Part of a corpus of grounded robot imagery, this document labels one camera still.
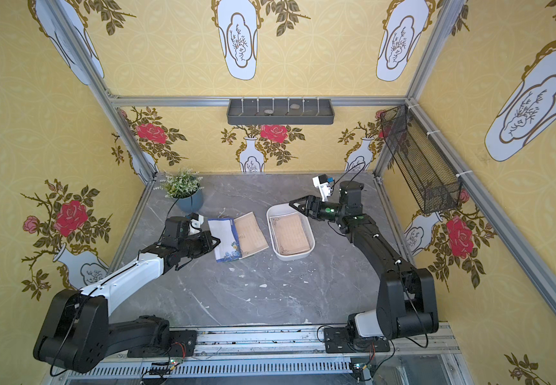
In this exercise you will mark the white oval storage box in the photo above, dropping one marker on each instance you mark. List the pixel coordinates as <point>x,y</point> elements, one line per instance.
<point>285,209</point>

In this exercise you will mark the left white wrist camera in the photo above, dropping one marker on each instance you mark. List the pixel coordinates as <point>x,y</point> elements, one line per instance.
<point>196,221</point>

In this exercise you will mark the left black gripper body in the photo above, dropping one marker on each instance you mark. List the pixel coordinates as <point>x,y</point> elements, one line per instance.
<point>201,242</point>

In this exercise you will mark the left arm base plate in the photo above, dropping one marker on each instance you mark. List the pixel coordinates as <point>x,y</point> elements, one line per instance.
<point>175,344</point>

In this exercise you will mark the potted green plant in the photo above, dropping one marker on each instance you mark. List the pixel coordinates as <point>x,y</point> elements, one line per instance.
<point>186,189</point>

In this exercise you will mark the black wire mesh basket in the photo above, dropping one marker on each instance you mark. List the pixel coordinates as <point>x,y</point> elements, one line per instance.
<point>429,176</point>

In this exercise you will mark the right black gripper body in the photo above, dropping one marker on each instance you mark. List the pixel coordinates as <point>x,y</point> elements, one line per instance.
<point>310,208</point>

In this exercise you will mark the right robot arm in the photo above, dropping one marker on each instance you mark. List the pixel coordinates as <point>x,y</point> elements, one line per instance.
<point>406,305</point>

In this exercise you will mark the brown lined stationery paper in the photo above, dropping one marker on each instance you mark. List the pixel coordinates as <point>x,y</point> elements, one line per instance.
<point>289,234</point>

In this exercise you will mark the grey wall shelf tray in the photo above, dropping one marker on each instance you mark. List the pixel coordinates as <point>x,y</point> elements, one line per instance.
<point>281,111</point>

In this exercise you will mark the blue floral stationery paper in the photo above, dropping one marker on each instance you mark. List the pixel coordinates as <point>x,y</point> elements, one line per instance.
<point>229,248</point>

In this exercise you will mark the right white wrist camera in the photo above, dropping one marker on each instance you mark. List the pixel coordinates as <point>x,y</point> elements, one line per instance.
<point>325,185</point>

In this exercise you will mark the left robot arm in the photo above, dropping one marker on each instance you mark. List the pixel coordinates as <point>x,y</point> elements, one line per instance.
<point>77,333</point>

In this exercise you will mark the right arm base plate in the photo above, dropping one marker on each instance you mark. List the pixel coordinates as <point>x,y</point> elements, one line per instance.
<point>345,340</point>

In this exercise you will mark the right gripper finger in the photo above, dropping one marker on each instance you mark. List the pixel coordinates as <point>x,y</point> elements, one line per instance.
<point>304,210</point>
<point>302,201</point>

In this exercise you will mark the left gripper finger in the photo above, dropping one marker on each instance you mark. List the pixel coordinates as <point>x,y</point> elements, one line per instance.
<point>211,240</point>
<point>205,249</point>

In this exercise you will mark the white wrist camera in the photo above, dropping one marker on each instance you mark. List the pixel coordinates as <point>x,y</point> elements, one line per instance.
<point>325,185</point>
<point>196,221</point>

